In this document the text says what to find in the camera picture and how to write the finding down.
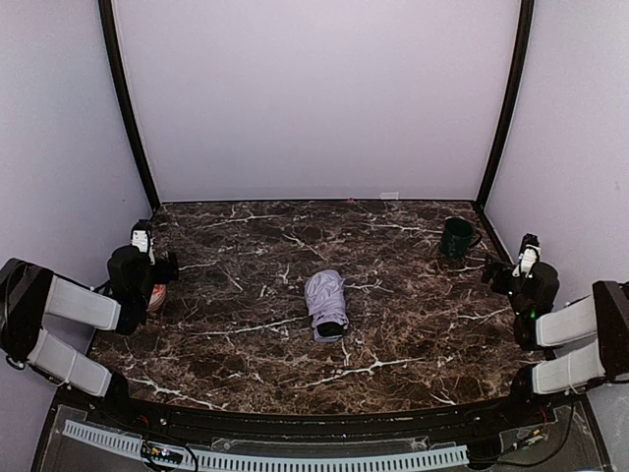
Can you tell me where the lavender and black folding umbrella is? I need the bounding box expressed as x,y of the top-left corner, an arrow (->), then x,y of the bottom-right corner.
305,269 -> 349,343

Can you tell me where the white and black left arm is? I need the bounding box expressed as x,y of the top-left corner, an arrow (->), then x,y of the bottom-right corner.
1,245 -> 179,398

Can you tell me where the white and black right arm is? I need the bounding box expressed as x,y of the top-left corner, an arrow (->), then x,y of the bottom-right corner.
482,256 -> 628,403

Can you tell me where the red patterned ceramic bowl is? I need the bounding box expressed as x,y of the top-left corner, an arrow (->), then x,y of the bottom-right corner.
146,284 -> 167,313

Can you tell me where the dark green ceramic mug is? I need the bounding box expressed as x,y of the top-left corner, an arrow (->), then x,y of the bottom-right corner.
439,217 -> 483,260

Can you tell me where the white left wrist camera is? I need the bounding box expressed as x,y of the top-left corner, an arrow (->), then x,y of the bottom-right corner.
131,219 -> 155,265

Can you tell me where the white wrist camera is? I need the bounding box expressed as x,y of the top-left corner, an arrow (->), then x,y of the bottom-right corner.
512,233 -> 541,278
131,219 -> 155,265

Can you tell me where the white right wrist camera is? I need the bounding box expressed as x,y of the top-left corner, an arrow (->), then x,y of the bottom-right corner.
512,233 -> 541,278

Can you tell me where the grey slotted cable duct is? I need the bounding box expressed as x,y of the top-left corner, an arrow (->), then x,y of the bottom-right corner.
61,420 -> 470,471

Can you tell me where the black left corner post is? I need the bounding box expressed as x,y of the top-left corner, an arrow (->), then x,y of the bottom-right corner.
97,0 -> 161,212

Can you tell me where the black corner post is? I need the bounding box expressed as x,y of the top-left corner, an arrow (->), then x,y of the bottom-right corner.
97,0 -> 161,212
475,0 -> 536,213

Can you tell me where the black right corner post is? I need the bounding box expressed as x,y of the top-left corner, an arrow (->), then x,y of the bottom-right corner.
475,0 -> 536,213

